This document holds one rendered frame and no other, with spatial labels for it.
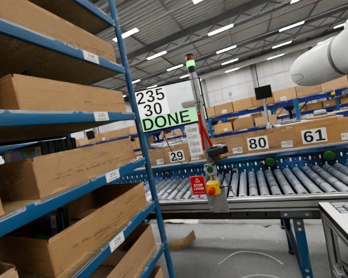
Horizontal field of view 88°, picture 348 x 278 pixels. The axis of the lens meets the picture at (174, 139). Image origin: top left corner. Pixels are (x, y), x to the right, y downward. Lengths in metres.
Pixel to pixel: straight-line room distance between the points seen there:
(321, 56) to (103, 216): 1.00
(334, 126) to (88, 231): 1.71
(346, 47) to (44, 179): 1.02
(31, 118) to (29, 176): 0.14
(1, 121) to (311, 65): 1.03
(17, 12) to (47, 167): 0.39
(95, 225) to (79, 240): 0.06
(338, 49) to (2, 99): 1.06
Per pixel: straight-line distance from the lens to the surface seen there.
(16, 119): 0.50
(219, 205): 1.23
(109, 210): 0.68
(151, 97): 1.28
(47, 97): 0.59
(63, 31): 0.72
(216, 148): 1.06
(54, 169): 0.57
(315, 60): 0.98
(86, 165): 0.62
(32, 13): 0.68
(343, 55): 0.93
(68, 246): 0.61
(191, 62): 1.18
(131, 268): 0.82
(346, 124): 1.83
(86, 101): 0.67
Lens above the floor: 1.24
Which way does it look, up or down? 3 degrees down
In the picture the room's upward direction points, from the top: 12 degrees counter-clockwise
